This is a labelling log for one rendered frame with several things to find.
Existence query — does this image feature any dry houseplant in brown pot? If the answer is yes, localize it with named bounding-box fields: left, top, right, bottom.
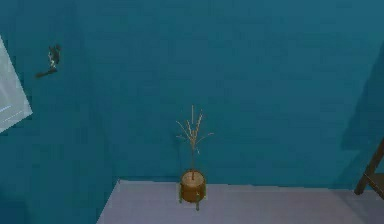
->
left=175, top=104, right=215, bottom=212

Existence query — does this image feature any dark brown wooden furniture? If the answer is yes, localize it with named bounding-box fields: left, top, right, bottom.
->
left=353, top=137, right=384, bottom=200

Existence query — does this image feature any black door handle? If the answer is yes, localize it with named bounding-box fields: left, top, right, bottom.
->
left=34, top=44, right=63, bottom=80

